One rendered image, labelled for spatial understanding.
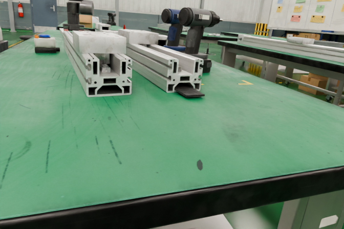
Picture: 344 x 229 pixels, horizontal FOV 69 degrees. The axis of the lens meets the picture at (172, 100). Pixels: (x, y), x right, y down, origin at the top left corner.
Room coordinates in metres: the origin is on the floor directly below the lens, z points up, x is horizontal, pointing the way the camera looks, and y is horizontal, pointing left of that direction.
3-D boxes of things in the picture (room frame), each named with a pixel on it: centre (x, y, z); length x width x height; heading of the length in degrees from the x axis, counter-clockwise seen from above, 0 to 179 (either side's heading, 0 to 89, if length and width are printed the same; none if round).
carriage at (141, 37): (0.98, 0.15, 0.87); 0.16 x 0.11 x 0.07; 27
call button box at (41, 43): (1.09, 0.56, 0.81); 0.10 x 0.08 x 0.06; 117
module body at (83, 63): (0.89, 0.32, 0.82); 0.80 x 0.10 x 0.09; 27
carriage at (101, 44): (0.67, 0.21, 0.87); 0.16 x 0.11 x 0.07; 27
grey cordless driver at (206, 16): (0.93, -0.09, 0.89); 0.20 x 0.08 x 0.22; 131
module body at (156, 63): (0.98, 0.15, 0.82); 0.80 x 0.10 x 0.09; 27
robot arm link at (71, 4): (1.33, 0.53, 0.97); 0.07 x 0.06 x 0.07; 97
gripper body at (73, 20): (1.33, 0.54, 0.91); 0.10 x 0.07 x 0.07; 117
